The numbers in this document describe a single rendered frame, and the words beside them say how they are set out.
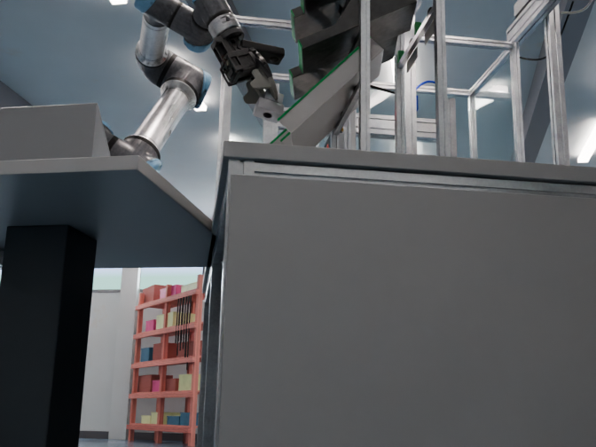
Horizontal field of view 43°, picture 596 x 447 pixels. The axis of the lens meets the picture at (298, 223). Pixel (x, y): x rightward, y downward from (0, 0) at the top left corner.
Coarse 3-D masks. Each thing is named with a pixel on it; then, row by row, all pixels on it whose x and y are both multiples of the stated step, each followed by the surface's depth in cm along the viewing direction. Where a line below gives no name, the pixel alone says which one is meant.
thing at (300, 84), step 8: (392, 40) 185; (384, 48) 187; (392, 48) 189; (384, 56) 192; (392, 56) 194; (336, 64) 184; (296, 72) 181; (312, 72) 183; (320, 72) 185; (328, 72) 186; (296, 80) 183; (304, 80) 185; (312, 80) 187; (296, 88) 187; (304, 88) 189; (296, 96) 192
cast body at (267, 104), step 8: (264, 96) 182; (280, 96) 184; (256, 104) 182; (264, 104) 181; (272, 104) 182; (280, 104) 183; (256, 112) 182; (264, 112) 182; (272, 112) 181; (280, 112) 182; (272, 120) 184
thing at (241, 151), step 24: (240, 144) 130; (264, 144) 131; (360, 168) 134; (384, 168) 134; (408, 168) 134; (432, 168) 135; (456, 168) 135; (480, 168) 136; (504, 168) 137; (528, 168) 137; (552, 168) 138; (576, 168) 139; (216, 192) 156; (216, 216) 169
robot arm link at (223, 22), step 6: (216, 18) 186; (222, 18) 186; (228, 18) 185; (234, 18) 188; (210, 24) 187; (216, 24) 186; (222, 24) 185; (228, 24) 185; (234, 24) 186; (210, 30) 188; (216, 30) 186; (222, 30) 185; (216, 36) 186
